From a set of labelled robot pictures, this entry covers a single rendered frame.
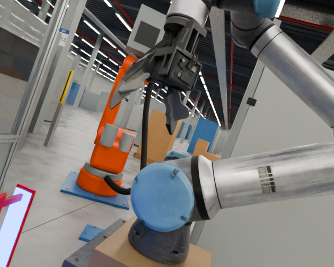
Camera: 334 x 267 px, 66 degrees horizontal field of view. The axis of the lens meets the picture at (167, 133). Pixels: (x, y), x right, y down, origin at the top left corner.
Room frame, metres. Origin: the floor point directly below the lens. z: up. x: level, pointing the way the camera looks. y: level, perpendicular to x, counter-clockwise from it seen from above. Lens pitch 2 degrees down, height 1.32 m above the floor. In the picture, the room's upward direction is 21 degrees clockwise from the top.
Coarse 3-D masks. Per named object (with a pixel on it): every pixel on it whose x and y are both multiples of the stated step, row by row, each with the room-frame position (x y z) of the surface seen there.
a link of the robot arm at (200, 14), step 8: (176, 0) 0.48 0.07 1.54; (184, 0) 0.47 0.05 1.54; (192, 0) 0.47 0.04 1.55; (200, 0) 0.47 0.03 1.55; (176, 8) 0.47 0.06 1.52; (184, 8) 0.47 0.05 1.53; (192, 8) 0.47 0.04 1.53; (200, 8) 0.48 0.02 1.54; (168, 16) 0.49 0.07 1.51; (184, 16) 0.47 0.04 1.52; (192, 16) 0.47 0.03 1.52; (200, 16) 0.48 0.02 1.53; (200, 24) 0.48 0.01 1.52
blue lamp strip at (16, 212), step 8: (16, 192) 0.31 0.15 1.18; (24, 192) 0.31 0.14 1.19; (24, 200) 0.31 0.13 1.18; (8, 208) 0.31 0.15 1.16; (16, 208) 0.31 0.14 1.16; (24, 208) 0.31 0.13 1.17; (8, 216) 0.31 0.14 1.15; (16, 216) 0.31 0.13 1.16; (8, 224) 0.31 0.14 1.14; (16, 224) 0.31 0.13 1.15; (0, 232) 0.31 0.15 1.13; (8, 232) 0.31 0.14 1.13; (16, 232) 0.31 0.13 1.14; (0, 240) 0.31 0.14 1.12; (8, 240) 0.31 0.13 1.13; (0, 248) 0.31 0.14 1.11; (8, 248) 0.31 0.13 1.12; (0, 256) 0.31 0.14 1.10; (8, 256) 0.31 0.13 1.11; (0, 264) 0.31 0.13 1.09
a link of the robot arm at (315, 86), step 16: (240, 32) 0.58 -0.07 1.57; (256, 32) 0.57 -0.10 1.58; (272, 32) 0.56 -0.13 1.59; (256, 48) 0.58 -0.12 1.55; (272, 48) 0.56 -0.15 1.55; (288, 48) 0.55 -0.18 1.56; (272, 64) 0.57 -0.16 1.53; (288, 64) 0.55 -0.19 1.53; (304, 64) 0.54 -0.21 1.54; (288, 80) 0.56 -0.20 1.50; (304, 80) 0.54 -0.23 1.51; (320, 80) 0.53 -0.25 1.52; (304, 96) 0.55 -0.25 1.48; (320, 96) 0.53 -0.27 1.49; (320, 112) 0.55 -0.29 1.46
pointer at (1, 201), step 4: (0, 196) 0.27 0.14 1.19; (4, 196) 0.27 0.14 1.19; (12, 196) 0.29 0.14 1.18; (16, 196) 0.30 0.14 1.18; (20, 196) 0.30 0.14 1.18; (0, 200) 0.27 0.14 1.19; (4, 200) 0.28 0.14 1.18; (8, 200) 0.28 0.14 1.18; (12, 200) 0.29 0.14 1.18; (16, 200) 0.30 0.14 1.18; (20, 200) 0.31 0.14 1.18; (0, 204) 0.27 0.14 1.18; (4, 204) 0.28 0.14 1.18; (8, 204) 0.29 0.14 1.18; (0, 208) 0.27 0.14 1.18; (0, 212) 0.28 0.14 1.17
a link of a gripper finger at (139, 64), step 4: (148, 56) 0.48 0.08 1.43; (136, 60) 0.48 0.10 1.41; (140, 60) 0.47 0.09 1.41; (144, 60) 0.47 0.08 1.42; (148, 60) 0.48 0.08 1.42; (132, 64) 0.47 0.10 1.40; (136, 64) 0.47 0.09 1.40; (140, 64) 0.47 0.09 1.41; (144, 64) 0.47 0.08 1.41; (128, 68) 0.47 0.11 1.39; (132, 68) 0.47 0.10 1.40; (136, 68) 0.47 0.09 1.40; (140, 68) 0.47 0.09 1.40; (144, 68) 0.48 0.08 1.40; (128, 72) 0.47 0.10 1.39; (132, 72) 0.47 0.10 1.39; (136, 72) 0.47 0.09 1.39; (144, 72) 0.48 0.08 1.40; (124, 76) 0.46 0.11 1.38; (128, 76) 0.46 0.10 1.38; (124, 80) 0.46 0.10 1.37
